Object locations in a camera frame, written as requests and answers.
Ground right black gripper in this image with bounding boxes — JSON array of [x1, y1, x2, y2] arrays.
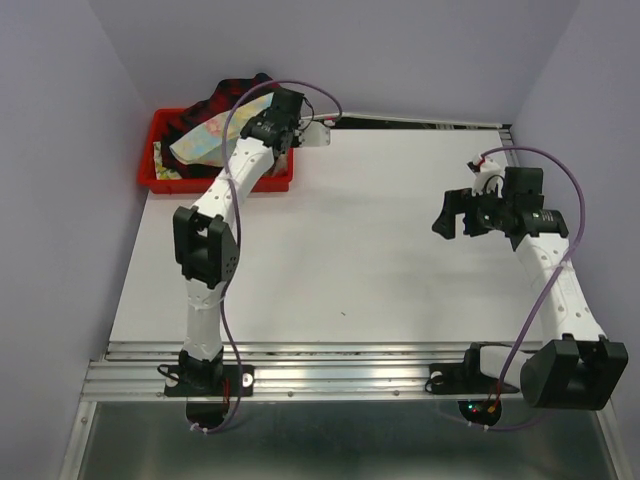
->
[[430, 182, 513, 239]]

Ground pastel floral skirt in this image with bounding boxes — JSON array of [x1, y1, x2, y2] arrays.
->
[[169, 92, 273, 168]]

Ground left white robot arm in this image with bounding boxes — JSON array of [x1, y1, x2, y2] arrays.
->
[[170, 87, 304, 394]]

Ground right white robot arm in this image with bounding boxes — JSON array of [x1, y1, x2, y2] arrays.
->
[[431, 160, 629, 420]]

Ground red black plaid skirt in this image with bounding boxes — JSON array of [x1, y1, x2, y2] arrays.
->
[[160, 72, 271, 179]]

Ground yellow floral cloth in bin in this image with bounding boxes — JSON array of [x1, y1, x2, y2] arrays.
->
[[153, 141, 182, 181]]

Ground red plastic bin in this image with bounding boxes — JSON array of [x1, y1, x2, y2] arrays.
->
[[137, 108, 294, 195]]

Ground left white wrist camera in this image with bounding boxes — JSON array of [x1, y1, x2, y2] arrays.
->
[[298, 121, 331, 148]]

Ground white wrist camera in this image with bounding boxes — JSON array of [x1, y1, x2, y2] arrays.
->
[[467, 155, 504, 196], [298, 121, 331, 148]]

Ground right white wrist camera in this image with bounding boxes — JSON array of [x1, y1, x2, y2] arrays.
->
[[467, 155, 504, 196]]

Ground aluminium right rail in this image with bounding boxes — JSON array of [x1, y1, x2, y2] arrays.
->
[[498, 124, 520, 167]]

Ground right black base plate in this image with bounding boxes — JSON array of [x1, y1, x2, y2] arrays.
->
[[428, 363, 497, 395]]

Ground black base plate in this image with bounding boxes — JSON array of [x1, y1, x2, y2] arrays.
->
[[428, 363, 497, 395], [157, 364, 255, 398]]

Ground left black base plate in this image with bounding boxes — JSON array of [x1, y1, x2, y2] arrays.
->
[[157, 364, 255, 398]]

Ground aluminium front rail frame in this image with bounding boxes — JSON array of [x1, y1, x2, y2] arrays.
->
[[60, 340, 633, 479]]

